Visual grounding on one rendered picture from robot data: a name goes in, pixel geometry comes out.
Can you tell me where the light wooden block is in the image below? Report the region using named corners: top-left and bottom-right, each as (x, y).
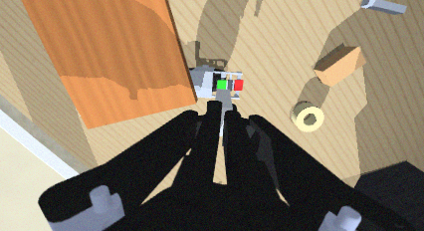
top-left (314, 47), bottom-right (366, 87)

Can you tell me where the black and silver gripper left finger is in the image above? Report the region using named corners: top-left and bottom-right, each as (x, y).
top-left (38, 89), bottom-right (223, 231)

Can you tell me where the pale yellow tape roll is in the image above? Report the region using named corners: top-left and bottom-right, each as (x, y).
top-left (292, 103), bottom-right (323, 131)

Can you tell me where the wooden dolly with black caster wheels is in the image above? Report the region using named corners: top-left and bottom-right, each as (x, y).
top-left (22, 0), bottom-right (243, 129)

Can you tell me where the grey rectangular bar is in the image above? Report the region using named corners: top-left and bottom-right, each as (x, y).
top-left (360, 0), bottom-right (407, 15)

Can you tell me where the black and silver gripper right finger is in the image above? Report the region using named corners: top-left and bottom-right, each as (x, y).
top-left (221, 89), bottom-right (416, 231)

